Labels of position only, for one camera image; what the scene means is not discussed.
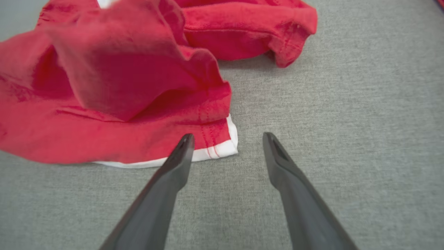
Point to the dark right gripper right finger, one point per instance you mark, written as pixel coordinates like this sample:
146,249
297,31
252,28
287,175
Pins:
305,208

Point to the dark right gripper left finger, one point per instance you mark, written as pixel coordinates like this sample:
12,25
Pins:
156,208

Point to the red shorts with white stripes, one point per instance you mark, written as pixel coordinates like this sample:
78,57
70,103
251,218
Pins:
104,86

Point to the red jersey with white sleeves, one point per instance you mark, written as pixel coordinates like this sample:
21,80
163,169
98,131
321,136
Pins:
442,2

